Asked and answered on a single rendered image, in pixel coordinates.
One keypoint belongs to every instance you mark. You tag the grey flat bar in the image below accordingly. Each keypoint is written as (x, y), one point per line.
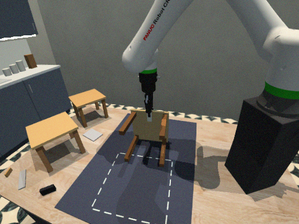
(22, 179)

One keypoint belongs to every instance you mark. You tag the grey flat square tile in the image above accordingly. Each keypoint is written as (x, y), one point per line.
(92, 134)

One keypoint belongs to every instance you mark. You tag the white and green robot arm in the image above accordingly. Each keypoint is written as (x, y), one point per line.
(274, 42)

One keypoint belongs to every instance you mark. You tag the dark blue floor mat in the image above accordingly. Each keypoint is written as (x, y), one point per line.
(138, 189)

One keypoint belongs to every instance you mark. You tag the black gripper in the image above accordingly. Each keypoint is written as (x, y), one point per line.
(148, 89)

